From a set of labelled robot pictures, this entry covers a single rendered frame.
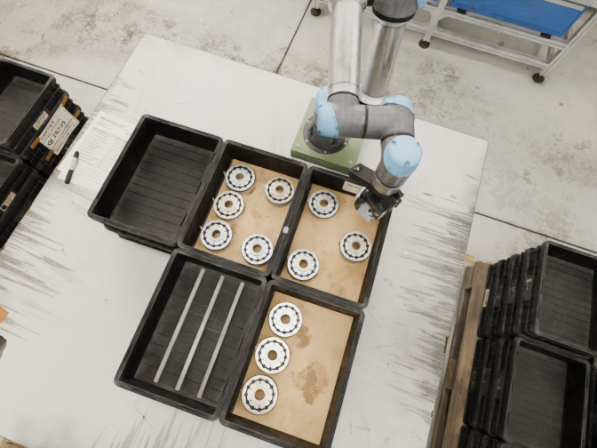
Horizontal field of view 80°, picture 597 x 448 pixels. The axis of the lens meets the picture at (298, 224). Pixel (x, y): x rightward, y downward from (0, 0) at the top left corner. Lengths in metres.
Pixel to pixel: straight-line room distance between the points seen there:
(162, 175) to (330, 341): 0.80
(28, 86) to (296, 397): 1.92
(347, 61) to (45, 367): 1.30
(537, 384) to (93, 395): 1.70
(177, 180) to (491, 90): 2.28
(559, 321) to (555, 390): 0.29
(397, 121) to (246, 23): 2.27
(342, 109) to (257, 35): 2.12
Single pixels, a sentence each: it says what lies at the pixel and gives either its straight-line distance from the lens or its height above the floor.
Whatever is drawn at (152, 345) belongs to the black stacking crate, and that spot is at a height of 0.83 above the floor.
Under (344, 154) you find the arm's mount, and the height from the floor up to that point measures 0.76.
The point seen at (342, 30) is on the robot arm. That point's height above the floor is 1.35.
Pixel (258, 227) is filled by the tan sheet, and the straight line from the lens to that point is 1.22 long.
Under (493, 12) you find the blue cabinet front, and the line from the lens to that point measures 2.86.
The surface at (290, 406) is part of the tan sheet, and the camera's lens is 1.16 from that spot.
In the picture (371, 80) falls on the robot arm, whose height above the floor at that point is 1.08.
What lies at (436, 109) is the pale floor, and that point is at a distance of 2.69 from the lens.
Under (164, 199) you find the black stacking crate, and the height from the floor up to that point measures 0.83.
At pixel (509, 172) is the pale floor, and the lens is 2.65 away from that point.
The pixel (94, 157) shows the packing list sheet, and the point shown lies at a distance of 1.65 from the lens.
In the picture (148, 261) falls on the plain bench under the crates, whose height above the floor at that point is 0.70.
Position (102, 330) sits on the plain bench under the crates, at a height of 0.70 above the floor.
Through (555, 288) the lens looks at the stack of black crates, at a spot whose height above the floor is 0.49.
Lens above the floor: 1.98
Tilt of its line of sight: 71 degrees down
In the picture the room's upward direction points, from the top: 6 degrees clockwise
